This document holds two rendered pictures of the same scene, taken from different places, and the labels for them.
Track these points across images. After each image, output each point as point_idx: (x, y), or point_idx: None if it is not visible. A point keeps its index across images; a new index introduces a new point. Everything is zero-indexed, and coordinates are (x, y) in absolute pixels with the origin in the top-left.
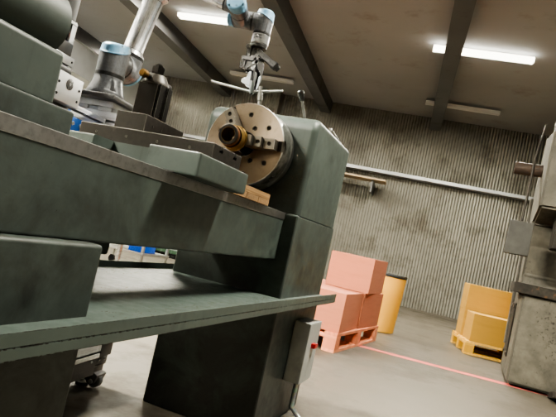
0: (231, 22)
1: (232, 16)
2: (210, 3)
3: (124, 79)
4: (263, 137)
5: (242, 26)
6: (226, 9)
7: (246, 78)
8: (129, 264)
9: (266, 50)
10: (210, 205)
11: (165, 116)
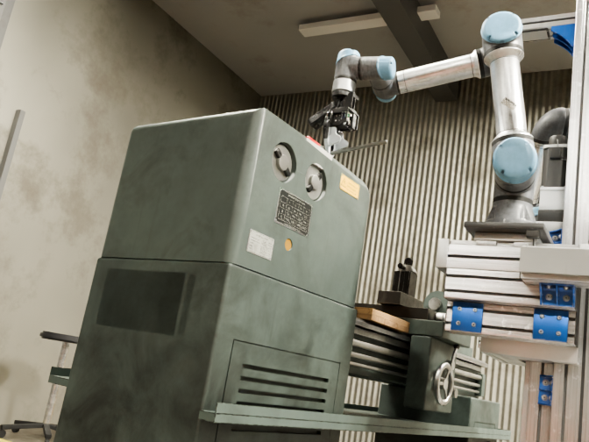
0: (386, 80)
1: (386, 93)
2: (416, 88)
3: (502, 187)
4: None
5: (371, 80)
6: (394, 95)
7: (342, 141)
8: (393, 423)
9: (331, 97)
10: None
11: (392, 289)
